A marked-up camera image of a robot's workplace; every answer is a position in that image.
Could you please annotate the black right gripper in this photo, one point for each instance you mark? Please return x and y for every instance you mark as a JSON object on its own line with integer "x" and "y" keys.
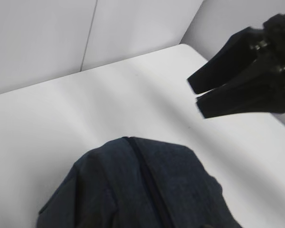
{"x": 222, "y": 90}

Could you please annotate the dark blue lunch bag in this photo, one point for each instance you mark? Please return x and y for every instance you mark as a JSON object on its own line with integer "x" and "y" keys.
{"x": 134, "y": 182}

